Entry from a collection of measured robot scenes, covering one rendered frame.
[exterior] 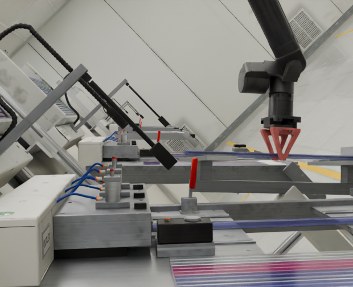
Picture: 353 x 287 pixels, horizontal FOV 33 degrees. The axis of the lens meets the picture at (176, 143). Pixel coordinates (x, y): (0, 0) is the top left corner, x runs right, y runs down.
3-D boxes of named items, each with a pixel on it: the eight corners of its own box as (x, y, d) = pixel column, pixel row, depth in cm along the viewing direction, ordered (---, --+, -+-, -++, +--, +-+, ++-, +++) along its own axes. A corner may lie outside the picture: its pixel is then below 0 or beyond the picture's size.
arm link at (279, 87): (298, 67, 136) (289, 71, 141) (269, 65, 135) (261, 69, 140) (296, 97, 135) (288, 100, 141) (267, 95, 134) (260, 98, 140)
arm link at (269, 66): (304, 64, 129) (296, 41, 135) (253, 60, 127) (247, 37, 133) (290, 105, 137) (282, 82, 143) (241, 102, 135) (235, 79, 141)
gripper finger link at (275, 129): (271, 159, 132) (273, 117, 132) (261, 159, 139) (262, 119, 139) (300, 160, 133) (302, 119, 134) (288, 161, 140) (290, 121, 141)
